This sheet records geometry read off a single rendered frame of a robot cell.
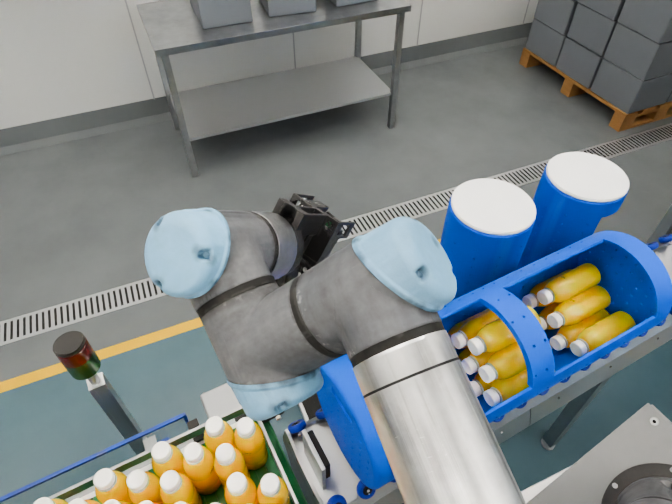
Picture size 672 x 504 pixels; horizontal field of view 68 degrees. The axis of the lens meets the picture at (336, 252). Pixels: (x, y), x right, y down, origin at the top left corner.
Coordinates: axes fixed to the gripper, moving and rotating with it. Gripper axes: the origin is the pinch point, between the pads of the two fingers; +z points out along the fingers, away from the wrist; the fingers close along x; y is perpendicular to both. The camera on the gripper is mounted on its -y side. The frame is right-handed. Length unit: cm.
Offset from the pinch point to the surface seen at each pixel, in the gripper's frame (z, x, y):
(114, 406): 19, 37, -69
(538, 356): 49, -36, -7
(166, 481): 9, 11, -63
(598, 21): 356, 33, 157
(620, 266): 86, -43, 17
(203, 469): 16, 8, -61
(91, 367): 8, 38, -54
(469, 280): 110, -10, -13
